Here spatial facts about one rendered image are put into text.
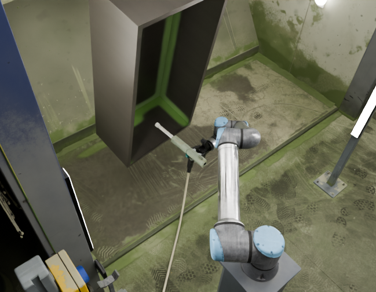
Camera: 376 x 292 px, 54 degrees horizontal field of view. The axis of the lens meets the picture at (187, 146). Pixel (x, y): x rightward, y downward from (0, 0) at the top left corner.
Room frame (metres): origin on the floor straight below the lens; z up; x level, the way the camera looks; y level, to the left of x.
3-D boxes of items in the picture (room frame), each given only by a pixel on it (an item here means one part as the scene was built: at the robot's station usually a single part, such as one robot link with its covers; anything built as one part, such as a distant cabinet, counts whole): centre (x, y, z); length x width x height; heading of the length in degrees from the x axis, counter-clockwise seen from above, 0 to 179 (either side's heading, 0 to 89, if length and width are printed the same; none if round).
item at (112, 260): (1.87, -0.43, 0.02); 2.70 x 0.03 x 0.04; 131
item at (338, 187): (1.85, -1.19, 0.01); 0.20 x 0.20 x 0.01; 41
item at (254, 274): (0.83, -0.40, 0.69); 0.19 x 0.19 x 0.10
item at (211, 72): (2.70, 0.29, 0.11); 2.70 x 0.02 x 0.13; 131
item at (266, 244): (0.83, -0.39, 0.83); 0.17 x 0.15 x 0.18; 90
